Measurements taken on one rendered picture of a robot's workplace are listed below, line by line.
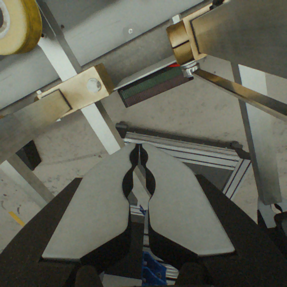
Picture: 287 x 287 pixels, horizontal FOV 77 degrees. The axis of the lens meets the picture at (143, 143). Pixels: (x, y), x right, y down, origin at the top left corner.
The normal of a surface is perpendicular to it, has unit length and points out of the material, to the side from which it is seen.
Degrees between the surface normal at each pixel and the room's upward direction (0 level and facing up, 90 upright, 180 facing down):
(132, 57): 0
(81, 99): 0
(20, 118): 90
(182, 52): 19
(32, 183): 90
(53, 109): 90
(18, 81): 0
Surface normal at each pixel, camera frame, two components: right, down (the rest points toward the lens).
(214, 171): -0.07, 0.50
